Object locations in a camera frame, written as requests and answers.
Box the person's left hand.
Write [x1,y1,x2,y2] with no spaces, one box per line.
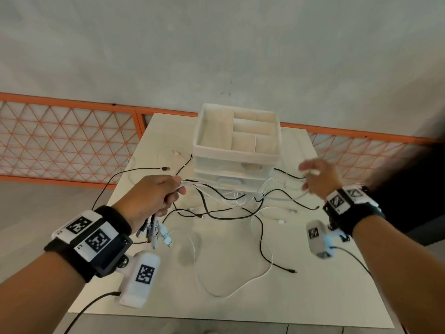
[112,175,187,235]

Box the person's right hand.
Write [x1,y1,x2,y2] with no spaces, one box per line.
[298,158,345,201]

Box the bunch of mixed charging cables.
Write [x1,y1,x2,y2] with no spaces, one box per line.
[134,175,266,250]

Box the person's left forearm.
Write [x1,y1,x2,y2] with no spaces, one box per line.
[0,252,88,334]

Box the person's right forearm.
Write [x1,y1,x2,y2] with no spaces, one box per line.
[350,215,445,334]

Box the black right wristband with markers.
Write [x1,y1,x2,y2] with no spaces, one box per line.
[323,185,386,242]

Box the black wristband with markers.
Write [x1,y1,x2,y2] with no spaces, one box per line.
[323,185,386,242]
[43,205,134,284]

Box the white plastic drawer organizer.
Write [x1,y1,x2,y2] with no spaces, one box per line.
[192,103,281,194]

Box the black left wristband with markers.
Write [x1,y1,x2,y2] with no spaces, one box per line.
[43,205,134,284]

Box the orange mesh fence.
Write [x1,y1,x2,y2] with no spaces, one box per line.
[0,92,445,190]

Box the black cable with small plug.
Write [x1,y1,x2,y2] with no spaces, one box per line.
[259,191,320,211]

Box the thin clear white cable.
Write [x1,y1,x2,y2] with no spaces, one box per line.
[157,145,187,161]

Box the black cable with silver plug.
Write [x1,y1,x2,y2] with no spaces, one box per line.
[92,166,171,211]

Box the short white cable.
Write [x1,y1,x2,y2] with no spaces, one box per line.
[268,208,299,226]

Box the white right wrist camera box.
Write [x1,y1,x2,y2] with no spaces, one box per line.
[306,221,349,260]

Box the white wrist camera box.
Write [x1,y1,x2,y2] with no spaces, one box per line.
[306,221,349,260]
[118,250,161,308]

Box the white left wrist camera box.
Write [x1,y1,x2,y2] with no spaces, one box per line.
[118,250,161,308]

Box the long black cable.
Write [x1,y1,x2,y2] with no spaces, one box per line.
[248,202,298,274]

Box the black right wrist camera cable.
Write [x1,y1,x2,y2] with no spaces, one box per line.
[330,245,374,277]

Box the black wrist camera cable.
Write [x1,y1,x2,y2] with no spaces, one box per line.
[63,291,121,334]
[330,245,374,277]

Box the long white looped cable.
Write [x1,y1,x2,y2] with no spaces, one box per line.
[189,205,299,298]

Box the black left wrist camera cable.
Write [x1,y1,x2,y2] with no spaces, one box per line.
[63,291,121,334]

